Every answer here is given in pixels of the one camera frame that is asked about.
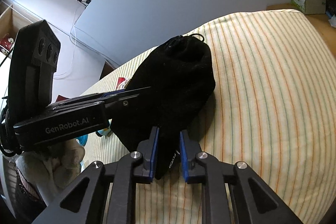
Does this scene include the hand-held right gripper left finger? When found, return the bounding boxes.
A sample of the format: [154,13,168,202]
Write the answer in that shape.
[31,126,160,224]

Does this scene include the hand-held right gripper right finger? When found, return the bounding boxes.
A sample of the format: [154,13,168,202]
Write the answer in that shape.
[179,130,302,224]

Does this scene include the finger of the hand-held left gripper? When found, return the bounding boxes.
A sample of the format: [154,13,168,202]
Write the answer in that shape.
[47,86,152,110]
[104,93,141,119]

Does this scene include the black drawstring pouch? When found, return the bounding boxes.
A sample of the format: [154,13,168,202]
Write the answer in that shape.
[110,34,216,180]

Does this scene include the person's left forearm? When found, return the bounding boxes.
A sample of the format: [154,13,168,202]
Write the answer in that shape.
[14,139,86,203]

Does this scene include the red snack packet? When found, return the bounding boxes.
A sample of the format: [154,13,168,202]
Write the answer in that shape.
[115,77,132,90]

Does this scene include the small light blue bottle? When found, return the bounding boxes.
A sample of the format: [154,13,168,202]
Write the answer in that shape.
[96,127,112,138]

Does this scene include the wooden cubby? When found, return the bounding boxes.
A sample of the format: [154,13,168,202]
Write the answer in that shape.
[0,5,21,56]

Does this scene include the striped bed sheet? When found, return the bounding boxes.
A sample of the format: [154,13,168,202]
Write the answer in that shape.
[79,9,336,224]

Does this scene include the black cable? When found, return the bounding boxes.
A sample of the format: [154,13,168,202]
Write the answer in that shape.
[0,95,21,159]

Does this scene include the white cable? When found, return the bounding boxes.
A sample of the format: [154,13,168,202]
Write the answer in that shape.
[70,4,79,46]

